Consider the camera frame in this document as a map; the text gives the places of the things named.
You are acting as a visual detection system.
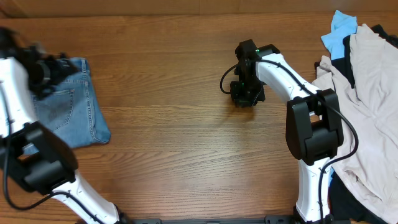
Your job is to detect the light blue denim jeans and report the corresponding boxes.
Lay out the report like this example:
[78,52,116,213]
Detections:
[31,57,111,149]

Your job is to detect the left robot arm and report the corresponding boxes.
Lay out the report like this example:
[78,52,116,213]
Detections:
[1,27,129,223]

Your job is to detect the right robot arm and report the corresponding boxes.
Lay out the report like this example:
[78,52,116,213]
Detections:
[229,39,343,223]

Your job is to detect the light blue cloth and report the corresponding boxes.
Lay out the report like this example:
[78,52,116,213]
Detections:
[320,9,358,187]

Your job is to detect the beige cloth garment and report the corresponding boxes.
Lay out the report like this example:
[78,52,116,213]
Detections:
[310,23,398,224]

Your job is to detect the black cloth garment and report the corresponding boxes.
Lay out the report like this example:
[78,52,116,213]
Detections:
[313,24,398,224]

